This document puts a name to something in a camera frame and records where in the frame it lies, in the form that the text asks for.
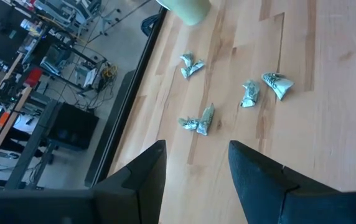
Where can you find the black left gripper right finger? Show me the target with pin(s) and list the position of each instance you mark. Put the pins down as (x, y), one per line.
(259, 193)

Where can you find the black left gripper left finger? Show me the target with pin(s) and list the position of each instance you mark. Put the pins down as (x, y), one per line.
(137, 193)

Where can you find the grey office chair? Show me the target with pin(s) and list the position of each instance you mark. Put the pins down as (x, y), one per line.
(104, 21)

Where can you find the pale green mug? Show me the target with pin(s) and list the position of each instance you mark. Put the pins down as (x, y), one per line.
(190, 12)

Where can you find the black computer tower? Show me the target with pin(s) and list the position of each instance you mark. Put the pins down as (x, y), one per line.
(72, 127)

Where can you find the white laptop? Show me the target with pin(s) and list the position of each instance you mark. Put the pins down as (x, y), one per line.
(90, 77)

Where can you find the red box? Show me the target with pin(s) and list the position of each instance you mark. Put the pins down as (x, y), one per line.
(34, 77)

